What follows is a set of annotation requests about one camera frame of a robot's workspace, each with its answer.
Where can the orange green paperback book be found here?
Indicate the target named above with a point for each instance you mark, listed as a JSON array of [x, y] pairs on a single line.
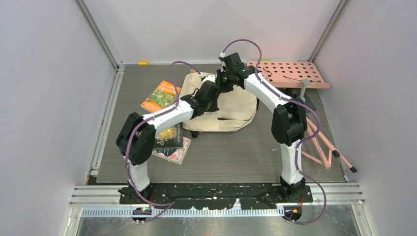
[[163, 96]]

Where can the cream canvas backpack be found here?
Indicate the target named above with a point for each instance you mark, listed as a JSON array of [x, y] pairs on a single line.
[[236, 111]]

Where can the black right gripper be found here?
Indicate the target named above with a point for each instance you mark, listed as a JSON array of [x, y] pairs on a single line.
[[221, 72]]

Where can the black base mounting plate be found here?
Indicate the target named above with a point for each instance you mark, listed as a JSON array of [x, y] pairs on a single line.
[[214, 196]]

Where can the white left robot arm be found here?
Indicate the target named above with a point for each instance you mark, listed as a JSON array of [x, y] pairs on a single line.
[[136, 138]]

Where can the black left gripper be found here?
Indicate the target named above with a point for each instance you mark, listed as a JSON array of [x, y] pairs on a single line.
[[214, 107]]

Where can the patterned book under black book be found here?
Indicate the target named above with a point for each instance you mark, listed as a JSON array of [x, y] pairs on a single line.
[[174, 155]]

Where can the grey bracket on stand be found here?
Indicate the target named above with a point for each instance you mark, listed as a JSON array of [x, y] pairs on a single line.
[[304, 83]]

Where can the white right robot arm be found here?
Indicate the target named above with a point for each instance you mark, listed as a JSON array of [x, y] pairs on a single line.
[[288, 124]]

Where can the pink perforated stand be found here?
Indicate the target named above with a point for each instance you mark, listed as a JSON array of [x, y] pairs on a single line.
[[287, 75]]

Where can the black moon cover book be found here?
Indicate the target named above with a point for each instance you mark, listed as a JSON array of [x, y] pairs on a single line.
[[170, 138]]

